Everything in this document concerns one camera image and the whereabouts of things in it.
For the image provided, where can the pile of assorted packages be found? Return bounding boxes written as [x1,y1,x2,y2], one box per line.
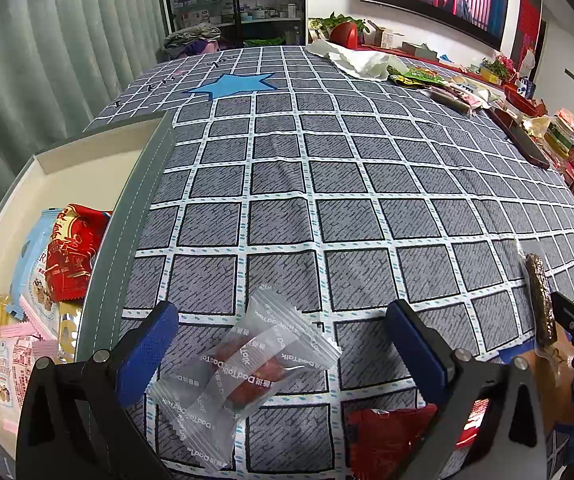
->
[497,95,574,231]

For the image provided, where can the golden snack packet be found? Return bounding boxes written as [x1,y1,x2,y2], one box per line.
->
[57,300,84,363]

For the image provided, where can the red wall hanging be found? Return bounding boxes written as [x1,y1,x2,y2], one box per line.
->
[512,0,542,68]

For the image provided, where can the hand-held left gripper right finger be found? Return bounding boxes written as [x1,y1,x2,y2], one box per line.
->
[386,299,550,480]

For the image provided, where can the red pot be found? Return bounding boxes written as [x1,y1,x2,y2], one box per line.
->
[328,22,360,46]

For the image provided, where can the dark brown snack bar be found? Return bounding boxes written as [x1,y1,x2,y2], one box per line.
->
[429,86,472,116]

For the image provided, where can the white box with grey rim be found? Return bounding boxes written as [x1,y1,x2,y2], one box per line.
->
[0,110,175,480]

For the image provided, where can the green box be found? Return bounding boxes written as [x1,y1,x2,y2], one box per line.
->
[401,41,440,60]

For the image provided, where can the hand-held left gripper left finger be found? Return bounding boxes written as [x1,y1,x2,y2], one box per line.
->
[16,301,180,480]

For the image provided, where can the pink flower plant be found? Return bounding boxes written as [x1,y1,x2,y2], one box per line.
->
[482,54,518,81]

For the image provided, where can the red snack packet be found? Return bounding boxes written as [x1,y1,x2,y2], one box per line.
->
[46,204,113,303]
[344,406,488,480]

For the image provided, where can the dark brown long case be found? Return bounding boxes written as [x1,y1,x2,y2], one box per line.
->
[489,107,552,168]

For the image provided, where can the green snack packet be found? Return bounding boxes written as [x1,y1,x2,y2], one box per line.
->
[402,66,448,86]

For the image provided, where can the yellow-green snack packet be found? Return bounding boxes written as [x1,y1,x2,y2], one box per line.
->
[387,72,425,90]

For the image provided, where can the grey-green curtain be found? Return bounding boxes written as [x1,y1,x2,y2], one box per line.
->
[0,0,168,281]

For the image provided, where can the white cloth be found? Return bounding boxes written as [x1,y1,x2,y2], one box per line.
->
[307,39,410,81]

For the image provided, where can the light blue snack packet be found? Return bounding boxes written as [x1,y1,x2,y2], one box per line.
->
[10,208,63,341]

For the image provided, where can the grey checked bed sheet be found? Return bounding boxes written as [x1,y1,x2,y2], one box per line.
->
[87,45,574,480]

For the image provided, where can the pile of clothes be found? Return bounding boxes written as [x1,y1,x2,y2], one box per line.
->
[162,22,223,61]

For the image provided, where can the pink wrapped snack bar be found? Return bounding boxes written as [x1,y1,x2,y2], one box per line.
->
[447,82,485,111]

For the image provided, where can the dark snack bar clear packet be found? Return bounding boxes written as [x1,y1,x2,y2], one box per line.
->
[517,240,574,376]

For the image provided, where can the green leafy plant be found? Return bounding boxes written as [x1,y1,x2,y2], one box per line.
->
[309,11,370,36]

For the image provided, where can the white boxes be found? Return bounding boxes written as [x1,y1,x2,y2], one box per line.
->
[367,20,405,51]

